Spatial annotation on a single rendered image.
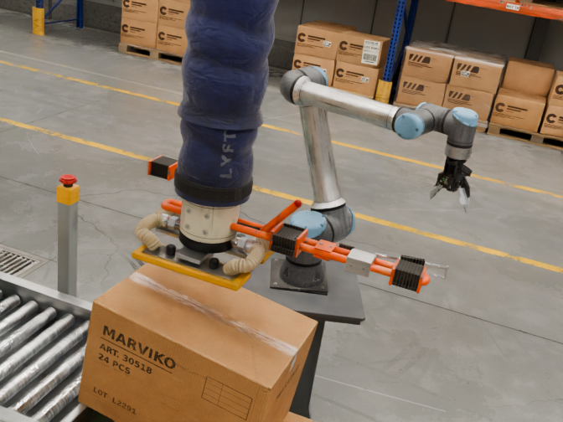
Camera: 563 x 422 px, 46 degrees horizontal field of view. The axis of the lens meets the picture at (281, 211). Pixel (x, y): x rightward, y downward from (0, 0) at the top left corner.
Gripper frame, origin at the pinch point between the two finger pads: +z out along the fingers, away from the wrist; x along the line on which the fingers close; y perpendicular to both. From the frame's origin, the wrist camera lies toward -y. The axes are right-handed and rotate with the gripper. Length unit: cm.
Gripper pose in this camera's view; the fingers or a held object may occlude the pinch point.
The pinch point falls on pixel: (448, 205)
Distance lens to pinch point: 257.5
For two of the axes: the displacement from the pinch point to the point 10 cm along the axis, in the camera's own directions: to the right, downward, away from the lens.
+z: -0.8, 9.0, 4.3
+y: -6.4, 2.8, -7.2
